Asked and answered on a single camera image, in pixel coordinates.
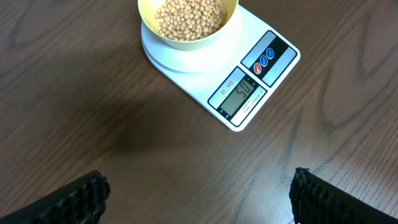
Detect yellow plastic bowl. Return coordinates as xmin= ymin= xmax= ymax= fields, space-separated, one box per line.
xmin=137 ymin=0 xmax=239 ymax=51

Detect white digital kitchen scale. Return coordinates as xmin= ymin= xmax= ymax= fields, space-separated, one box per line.
xmin=141 ymin=6 xmax=300 ymax=132

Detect soybeans in bowl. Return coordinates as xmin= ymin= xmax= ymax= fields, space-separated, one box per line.
xmin=154 ymin=0 xmax=226 ymax=42

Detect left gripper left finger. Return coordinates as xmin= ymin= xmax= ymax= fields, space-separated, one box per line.
xmin=1 ymin=170 xmax=111 ymax=224

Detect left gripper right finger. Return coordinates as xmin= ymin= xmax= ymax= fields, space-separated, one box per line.
xmin=289 ymin=167 xmax=397 ymax=224

